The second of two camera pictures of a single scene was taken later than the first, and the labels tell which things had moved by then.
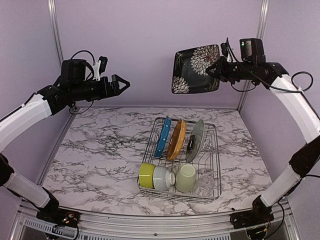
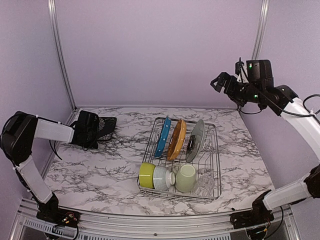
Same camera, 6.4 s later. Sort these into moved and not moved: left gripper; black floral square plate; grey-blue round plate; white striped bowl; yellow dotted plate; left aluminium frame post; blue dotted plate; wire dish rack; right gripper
Moved: left gripper; black floral square plate; right gripper
Not moved: yellow dotted plate; blue dotted plate; white striped bowl; grey-blue round plate; wire dish rack; left aluminium frame post
